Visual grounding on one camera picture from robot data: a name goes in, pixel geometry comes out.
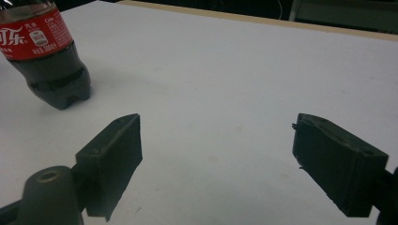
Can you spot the cola bottle with red label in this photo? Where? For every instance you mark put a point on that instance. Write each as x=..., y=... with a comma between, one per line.
x=47, y=72

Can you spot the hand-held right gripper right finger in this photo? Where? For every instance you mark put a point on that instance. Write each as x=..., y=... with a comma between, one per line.
x=338, y=165

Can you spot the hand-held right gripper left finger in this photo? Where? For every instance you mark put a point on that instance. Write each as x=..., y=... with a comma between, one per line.
x=109, y=162

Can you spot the white table board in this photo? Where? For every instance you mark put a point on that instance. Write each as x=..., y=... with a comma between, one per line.
x=219, y=78

